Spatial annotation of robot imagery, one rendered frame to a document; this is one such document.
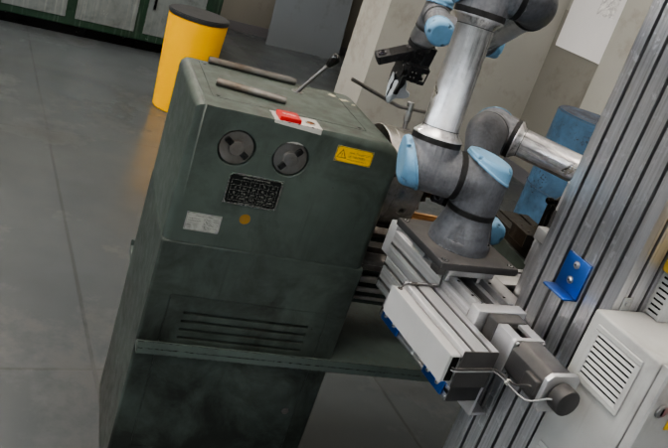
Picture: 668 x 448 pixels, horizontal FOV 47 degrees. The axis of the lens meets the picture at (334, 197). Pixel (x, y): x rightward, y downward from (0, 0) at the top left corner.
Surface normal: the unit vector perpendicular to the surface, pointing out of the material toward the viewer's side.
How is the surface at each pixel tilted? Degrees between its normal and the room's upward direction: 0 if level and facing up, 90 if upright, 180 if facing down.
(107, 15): 90
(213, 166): 90
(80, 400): 0
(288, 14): 84
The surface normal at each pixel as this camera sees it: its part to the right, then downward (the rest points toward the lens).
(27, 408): 0.30, -0.89
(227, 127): 0.26, 0.42
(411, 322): -0.88, -0.11
